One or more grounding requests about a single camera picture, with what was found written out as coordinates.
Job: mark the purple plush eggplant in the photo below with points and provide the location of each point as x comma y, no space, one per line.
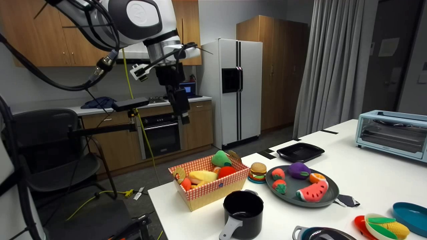
299,171

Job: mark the green plush avocado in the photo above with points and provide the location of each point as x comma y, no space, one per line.
220,159

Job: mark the black pot with handle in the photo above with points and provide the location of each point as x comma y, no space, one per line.
243,216

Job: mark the black square tray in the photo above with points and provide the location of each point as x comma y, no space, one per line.
299,152

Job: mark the plush strawberry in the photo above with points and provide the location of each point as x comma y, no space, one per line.
279,186

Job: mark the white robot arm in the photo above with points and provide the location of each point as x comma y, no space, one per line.
115,24

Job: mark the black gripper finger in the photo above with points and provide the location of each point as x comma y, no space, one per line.
186,119

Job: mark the light blue toaster oven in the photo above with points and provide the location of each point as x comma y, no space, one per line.
394,132

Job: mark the white refrigerator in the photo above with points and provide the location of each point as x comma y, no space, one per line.
232,79

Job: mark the dark grey oval plate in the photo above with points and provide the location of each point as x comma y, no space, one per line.
291,195

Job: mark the yellow plush banana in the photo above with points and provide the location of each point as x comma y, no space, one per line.
202,176

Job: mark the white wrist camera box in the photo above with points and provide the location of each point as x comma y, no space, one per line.
139,71

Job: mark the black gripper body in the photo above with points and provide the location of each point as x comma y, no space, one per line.
171,78

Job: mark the black built-in oven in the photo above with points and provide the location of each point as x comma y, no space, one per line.
162,135

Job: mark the plush orange slice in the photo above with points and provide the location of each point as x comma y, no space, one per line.
316,178

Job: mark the red checkered cardboard basket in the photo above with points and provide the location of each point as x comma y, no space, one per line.
196,196

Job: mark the teal small bowl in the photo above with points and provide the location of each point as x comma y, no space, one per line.
413,216

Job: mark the black office chair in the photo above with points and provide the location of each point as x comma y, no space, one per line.
52,155

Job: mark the plush burger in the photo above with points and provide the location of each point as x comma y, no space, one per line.
258,172

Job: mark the plush watermelon slice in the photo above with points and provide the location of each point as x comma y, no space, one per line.
314,192

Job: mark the red plush tomato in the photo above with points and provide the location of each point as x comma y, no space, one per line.
226,171

